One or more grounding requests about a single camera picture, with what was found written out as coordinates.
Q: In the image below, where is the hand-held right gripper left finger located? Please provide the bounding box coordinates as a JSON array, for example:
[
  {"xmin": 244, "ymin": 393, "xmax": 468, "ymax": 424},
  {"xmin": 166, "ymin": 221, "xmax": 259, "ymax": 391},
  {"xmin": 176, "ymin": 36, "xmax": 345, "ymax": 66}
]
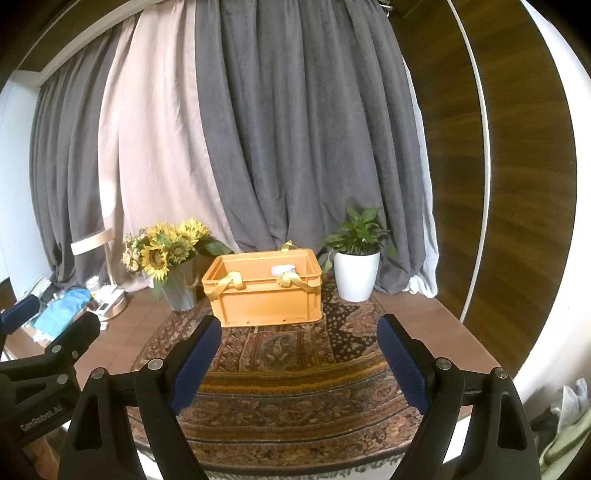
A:
[{"xmin": 58, "ymin": 315, "xmax": 223, "ymax": 480}]

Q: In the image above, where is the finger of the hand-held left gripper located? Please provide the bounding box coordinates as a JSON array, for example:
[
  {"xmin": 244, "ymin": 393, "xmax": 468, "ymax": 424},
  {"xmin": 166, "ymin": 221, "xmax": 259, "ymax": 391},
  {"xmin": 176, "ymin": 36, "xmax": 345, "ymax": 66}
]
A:
[
  {"xmin": 44, "ymin": 311, "xmax": 101, "ymax": 393},
  {"xmin": 0, "ymin": 294, "xmax": 41, "ymax": 340}
]

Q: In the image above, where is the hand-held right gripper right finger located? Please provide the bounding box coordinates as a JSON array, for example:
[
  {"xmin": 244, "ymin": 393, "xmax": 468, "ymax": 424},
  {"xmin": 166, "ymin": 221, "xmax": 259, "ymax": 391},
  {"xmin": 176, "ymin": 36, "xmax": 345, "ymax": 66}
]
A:
[{"xmin": 376, "ymin": 314, "xmax": 541, "ymax": 480}]

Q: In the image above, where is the orange plastic crate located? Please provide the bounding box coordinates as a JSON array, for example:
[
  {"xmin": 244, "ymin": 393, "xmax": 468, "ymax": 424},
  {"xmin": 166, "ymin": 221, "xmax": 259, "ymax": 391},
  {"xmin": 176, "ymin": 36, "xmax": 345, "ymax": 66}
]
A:
[{"xmin": 202, "ymin": 240, "xmax": 322, "ymax": 328}]

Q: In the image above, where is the blue cloth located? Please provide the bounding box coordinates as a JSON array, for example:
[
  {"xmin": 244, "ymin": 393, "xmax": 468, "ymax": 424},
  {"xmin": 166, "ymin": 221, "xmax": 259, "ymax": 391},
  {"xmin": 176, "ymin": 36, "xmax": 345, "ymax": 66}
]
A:
[{"xmin": 34, "ymin": 288, "xmax": 94, "ymax": 334}]

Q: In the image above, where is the grey vase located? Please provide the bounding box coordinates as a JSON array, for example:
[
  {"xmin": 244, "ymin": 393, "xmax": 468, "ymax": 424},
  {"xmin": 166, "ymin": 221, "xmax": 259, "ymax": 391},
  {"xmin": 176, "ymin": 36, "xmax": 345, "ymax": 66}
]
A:
[{"xmin": 161, "ymin": 256, "xmax": 200, "ymax": 313}]

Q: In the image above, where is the patterned rug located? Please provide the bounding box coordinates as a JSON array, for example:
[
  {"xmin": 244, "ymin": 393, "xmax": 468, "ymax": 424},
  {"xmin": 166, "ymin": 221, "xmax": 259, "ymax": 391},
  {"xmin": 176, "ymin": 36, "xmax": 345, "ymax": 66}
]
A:
[{"xmin": 127, "ymin": 277, "xmax": 482, "ymax": 478}]

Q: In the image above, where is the white curtain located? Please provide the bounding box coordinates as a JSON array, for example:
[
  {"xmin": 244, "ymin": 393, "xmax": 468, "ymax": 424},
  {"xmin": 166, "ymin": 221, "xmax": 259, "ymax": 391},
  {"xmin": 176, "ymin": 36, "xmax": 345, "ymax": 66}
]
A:
[{"xmin": 405, "ymin": 69, "xmax": 440, "ymax": 298}]

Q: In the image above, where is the green plant in white pot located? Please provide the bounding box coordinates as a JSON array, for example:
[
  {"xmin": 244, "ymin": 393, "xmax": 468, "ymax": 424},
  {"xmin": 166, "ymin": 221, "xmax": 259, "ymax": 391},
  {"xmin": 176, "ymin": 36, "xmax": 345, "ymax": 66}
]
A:
[{"xmin": 321, "ymin": 206, "xmax": 399, "ymax": 303}]

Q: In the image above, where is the sunflower bouquet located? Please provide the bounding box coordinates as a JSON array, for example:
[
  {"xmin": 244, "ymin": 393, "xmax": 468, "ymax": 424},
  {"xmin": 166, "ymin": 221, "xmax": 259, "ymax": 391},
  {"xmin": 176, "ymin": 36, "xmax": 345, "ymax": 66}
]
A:
[{"xmin": 122, "ymin": 218, "xmax": 234, "ymax": 283}]

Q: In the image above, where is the grey curtain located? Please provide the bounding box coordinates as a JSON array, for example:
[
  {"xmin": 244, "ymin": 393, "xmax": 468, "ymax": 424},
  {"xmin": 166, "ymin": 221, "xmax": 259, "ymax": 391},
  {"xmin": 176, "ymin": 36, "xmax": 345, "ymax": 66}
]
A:
[
  {"xmin": 30, "ymin": 69, "xmax": 126, "ymax": 290},
  {"xmin": 194, "ymin": 0, "xmax": 438, "ymax": 296}
]

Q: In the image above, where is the green cloth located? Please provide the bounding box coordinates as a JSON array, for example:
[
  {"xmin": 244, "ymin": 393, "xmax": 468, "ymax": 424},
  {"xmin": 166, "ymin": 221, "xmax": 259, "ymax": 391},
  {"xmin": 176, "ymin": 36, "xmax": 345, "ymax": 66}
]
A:
[{"xmin": 538, "ymin": 415, "xmax": 591, "ymax": 480}]

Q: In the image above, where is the beige curtain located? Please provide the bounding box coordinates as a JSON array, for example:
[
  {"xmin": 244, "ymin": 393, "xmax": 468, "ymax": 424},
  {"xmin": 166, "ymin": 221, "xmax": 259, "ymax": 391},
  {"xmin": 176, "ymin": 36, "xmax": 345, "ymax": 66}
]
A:
[{"xmin": 97, "ymin": 9, "xmax": 242, "ymax": 295}]

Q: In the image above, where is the white hoop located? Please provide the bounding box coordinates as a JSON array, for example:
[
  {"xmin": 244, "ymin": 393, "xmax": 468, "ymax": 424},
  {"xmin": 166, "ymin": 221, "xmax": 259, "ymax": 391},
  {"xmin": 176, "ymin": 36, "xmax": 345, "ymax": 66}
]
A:
[{"xmin": 445, "ymin": 0, "xmax": 491, "ymax": 325}]

